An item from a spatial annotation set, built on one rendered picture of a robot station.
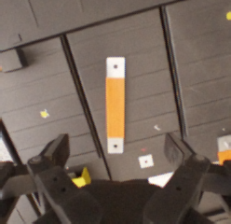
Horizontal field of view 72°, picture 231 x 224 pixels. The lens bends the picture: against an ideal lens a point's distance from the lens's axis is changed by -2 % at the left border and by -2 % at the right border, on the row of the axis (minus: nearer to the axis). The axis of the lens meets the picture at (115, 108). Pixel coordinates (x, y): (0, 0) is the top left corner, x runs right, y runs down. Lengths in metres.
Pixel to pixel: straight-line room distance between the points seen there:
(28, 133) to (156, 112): 0.21
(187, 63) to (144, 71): 0.06
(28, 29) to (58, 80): 0.08
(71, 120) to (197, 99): 0.20
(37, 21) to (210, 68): 0.25
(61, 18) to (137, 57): 0.12
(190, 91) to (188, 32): 0.09
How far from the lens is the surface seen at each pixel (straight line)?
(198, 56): 0.28
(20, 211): 0.40
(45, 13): 0.26
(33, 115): 0.29
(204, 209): 0.43
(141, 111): 0.26
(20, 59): 0.26
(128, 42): 0.25
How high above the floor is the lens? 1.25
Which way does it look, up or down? 74 degrees down
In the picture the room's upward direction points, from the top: 177 degrees clockwise
